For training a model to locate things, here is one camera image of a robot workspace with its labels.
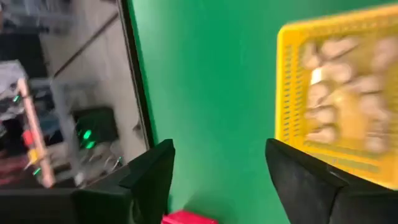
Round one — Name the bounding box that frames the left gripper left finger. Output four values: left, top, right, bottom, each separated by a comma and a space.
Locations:
0, 138, 176, 224

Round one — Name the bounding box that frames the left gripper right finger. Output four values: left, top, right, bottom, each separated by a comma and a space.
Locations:
264, 138, 398, 224

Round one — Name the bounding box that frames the red plastic basket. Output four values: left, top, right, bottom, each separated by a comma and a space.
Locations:
160, 210, 218, 224

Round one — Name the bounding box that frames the black computer tower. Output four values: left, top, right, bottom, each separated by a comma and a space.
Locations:
72, 106, 119, 151

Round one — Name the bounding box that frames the yellow plastic basket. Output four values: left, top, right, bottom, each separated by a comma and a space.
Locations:
274, 4, 398, 190

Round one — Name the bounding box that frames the black table edge frame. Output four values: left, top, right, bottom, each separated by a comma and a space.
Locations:
117, 0, 156, 149

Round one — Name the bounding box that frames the grey frame wooden desk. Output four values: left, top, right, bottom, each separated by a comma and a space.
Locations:
0, 60, 78, 189

